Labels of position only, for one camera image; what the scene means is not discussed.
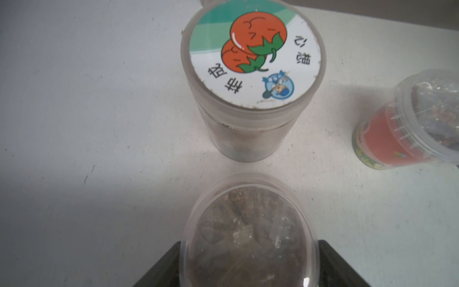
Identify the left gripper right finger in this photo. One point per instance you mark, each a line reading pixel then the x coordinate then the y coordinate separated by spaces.
pixel 335 271

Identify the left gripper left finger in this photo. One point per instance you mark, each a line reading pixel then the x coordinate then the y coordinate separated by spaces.
pixel 165 272

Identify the pink seed cup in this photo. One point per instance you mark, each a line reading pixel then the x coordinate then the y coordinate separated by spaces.
pixel 249 230

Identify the small red label cup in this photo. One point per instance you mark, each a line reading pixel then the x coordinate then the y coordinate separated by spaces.
pixel 420 124

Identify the tomato label seed jar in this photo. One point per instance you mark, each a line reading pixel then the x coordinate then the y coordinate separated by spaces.
pixel 253 67

